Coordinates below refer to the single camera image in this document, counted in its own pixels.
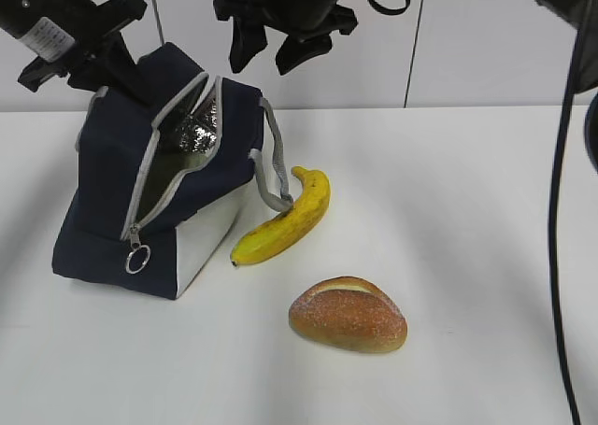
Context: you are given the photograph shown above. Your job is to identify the yellow banana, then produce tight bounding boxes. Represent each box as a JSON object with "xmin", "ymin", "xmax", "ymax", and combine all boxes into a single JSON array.
[{"xmin": 230, "ymin": 166, "xmax": 332, "ymax": 266}]

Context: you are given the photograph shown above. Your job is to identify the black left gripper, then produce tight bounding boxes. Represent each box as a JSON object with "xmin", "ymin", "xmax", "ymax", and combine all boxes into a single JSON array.
[{"xmin": 1, "ymin": 0, "xmax": 154, "ymax": 106}]

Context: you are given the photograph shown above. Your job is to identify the brown bread loaf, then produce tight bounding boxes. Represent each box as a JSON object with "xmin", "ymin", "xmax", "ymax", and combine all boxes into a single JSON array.
[{"xmin": 288, "ymin": 276, "xmax": 408, "ymax": 354}]

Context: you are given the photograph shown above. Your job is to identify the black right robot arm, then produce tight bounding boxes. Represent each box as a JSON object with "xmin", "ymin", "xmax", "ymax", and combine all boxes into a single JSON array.
[{"xmin": 213, "ymin": 0, "xmax": 597, "ymax": 94}]

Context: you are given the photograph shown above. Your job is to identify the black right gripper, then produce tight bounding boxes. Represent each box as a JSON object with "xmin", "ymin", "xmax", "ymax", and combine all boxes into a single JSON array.
[{"xmin": 213, "ymin": 0, "xmax": 358, "ymax": 75}]

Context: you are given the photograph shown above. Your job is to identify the black cable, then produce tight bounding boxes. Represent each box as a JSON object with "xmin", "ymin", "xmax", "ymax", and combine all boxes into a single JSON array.
[{"xmin": 349, "ymin": 0, "xmax": 598, "ymax": 425}]

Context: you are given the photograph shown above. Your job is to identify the metal zipper pull ring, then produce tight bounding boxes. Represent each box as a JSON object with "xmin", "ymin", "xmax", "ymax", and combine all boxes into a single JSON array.
[{"xmin": 124, "ymin": 243, "xmax": 152, "ymax": 275}]

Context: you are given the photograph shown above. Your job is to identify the navy and white lunch bag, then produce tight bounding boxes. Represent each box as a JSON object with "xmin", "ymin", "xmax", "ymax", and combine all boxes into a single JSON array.
[{"xmin": 51, "ymin": 43, "xmax": 292, "ymax": 300}]

